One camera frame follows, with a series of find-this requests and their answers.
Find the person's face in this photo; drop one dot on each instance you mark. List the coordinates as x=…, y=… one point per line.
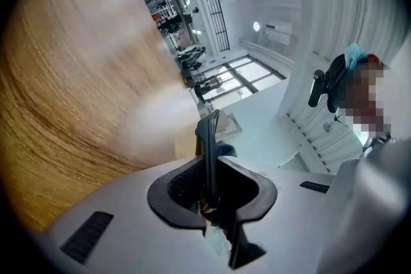
x=369, y=96

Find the large window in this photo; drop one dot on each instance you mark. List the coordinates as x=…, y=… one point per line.
x=244, y=73

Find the blue hair scrunchie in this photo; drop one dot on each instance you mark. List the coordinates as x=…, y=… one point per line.
x=354, y=54

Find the black head-mounted camera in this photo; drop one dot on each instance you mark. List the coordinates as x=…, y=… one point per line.
x=316, y=86

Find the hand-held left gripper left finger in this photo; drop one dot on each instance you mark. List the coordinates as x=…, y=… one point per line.
x=128, y=227

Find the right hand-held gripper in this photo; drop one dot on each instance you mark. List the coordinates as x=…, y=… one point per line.
x=363, y=202

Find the dark blue cloth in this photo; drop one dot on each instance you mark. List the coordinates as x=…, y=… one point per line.
x=227, y=150

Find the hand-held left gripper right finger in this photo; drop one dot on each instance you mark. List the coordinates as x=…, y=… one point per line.
x=289, y=218

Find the round ceiling light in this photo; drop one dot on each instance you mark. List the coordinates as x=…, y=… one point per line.
x=256, y=26

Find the white air conditioner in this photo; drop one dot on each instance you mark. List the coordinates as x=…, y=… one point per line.
x=279, y=30

